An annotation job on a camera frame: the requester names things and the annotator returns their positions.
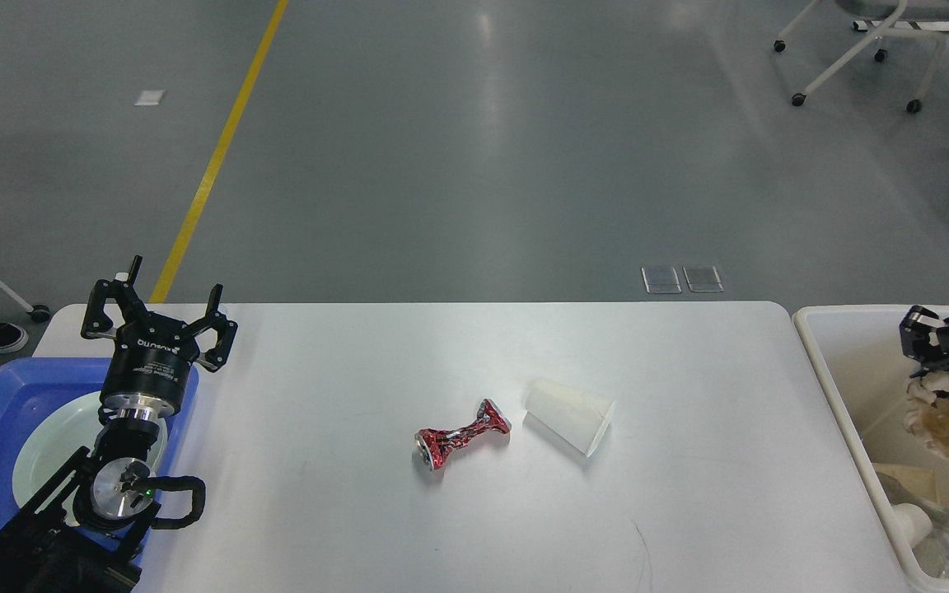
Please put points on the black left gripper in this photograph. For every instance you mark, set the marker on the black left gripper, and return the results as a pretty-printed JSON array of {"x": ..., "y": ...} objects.
[{"x": 149, "y": 371}]

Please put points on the brown paper ball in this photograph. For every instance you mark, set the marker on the brown paper ball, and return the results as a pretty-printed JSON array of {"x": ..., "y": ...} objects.
[{"x": 927, "y": 411}]

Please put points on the brown paper bag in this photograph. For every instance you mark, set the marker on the brown paper bag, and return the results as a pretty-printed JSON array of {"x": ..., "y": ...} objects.
[{"x": 911, "y": 478}]

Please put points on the green plate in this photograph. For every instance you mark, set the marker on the green plate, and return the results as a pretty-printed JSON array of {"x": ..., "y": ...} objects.
[{"x": 54, "y": 440}]

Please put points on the silver foil bag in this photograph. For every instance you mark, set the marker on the silver foil bag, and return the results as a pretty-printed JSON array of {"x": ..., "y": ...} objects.
[{"x": 932, "y": 554}]

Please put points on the crushed red can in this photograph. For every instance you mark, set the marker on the crushed red can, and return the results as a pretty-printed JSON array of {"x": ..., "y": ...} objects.
[{"x": 435, "y": 446}]

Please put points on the white paper cup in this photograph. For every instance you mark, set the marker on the white paper cup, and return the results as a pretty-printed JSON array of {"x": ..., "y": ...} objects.
[
  {"x": 915, "y": 524},
  {"x": 579, "y": 417}
]

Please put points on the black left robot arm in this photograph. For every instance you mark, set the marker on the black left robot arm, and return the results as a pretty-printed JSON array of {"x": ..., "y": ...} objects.
[{"x": 83, "y": 529}]

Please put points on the beige plastic bin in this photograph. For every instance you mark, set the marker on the beige plastic bin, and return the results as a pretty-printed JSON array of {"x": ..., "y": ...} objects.
[{"x": 856, "y": 355}]

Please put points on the blue plastic tray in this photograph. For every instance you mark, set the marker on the blue plastic tray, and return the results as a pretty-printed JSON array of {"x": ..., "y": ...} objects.
[{"x": 32, "y": 389}]

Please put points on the white floor tag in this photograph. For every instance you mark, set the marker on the white floor tag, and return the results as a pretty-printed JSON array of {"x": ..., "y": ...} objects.
[{"x": 150, "y": 97}]

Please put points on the floor outlet cover right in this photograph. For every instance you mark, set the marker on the floor outlet cover right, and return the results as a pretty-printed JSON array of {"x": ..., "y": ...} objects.
[{"x": 703, "y": 279}]

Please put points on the floor outlet cover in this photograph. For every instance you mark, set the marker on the floor outlet cover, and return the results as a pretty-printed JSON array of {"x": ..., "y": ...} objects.
[
  {"x": 703, "y": 279},
  {"x": 661, "y": 279}
]

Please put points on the floor outlet cover left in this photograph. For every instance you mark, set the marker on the floor outlet cover left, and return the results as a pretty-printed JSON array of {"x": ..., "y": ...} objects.
[{"x": 661, "y": 279}]

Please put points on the white office chair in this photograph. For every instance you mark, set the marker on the white office chair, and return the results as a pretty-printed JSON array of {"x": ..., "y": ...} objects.
[{"x": 888, "y": 19}]

